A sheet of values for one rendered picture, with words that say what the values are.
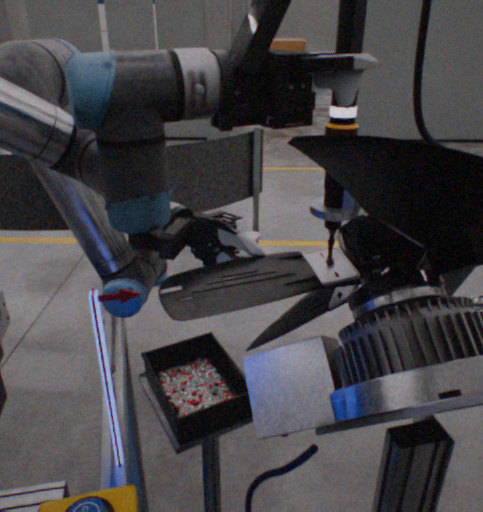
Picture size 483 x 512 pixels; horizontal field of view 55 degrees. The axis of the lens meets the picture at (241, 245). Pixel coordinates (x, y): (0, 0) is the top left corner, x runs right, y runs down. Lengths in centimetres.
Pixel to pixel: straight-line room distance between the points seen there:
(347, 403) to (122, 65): 48
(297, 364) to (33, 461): 152
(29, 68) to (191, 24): 584
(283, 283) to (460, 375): 25
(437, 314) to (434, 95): 639
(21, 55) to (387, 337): 67
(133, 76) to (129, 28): 626
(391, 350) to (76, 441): 167
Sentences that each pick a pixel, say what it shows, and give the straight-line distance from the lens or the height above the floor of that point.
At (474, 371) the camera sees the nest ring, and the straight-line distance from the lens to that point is 62.
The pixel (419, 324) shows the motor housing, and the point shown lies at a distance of 65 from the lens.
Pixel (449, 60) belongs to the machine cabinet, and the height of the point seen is 106.
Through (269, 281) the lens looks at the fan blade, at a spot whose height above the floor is 119.
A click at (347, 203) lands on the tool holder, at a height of 130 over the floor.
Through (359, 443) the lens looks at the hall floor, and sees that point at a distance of 208.
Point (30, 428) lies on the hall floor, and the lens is 226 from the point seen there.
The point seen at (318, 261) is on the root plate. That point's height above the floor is 119.
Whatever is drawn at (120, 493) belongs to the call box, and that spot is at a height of 107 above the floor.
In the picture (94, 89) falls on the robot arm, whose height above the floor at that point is 147.
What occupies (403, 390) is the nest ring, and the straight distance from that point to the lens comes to 61.
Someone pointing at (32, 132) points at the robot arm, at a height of 141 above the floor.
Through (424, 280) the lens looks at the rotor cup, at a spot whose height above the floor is 120.
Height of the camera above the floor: 153
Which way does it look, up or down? 26 degrees down
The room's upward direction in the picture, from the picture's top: straight up
